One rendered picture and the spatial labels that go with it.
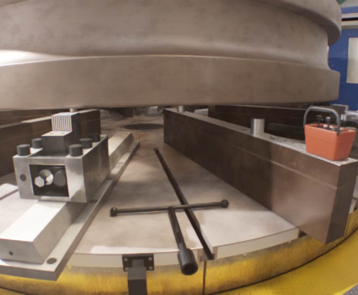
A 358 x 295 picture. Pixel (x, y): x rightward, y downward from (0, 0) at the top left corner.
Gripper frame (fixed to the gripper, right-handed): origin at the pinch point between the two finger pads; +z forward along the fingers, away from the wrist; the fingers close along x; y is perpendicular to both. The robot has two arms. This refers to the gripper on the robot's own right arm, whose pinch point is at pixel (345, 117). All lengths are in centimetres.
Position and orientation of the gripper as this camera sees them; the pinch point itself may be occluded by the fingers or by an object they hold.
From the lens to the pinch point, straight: 137.3
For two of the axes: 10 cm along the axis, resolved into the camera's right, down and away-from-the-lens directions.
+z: -9.3, 0.9, -3.6
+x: -3.7, -2.3, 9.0
